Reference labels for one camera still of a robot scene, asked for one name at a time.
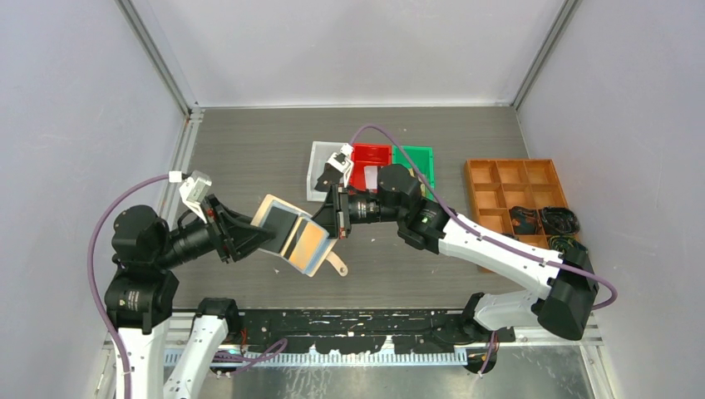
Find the orange compartment tray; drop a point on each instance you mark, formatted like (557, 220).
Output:
(522, 200)

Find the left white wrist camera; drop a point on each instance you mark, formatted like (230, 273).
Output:
(192, 190)

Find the white plastic bin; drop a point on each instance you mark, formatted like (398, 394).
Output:
(319, 155)

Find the green plastic bin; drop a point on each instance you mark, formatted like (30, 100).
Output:
(422, 156)

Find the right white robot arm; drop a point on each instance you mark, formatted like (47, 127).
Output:
(558, 289)

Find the white striped card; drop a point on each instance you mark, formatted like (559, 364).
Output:
(370, 173)

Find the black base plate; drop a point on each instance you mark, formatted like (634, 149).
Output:
(347, 331)

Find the red plastic bin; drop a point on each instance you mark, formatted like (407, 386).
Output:
(368, 154)

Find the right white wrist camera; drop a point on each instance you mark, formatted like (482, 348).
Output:
(339, 166)

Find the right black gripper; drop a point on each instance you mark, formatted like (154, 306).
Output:
(330, 216)

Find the gold black stripe card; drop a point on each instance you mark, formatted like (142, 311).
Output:
(304, 246)

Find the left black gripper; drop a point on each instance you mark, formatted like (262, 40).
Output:
(241, 234)

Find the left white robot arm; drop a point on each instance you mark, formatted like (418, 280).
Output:
(139, 298)

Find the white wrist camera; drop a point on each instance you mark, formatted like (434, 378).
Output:
(192, 190)
(339, 166)

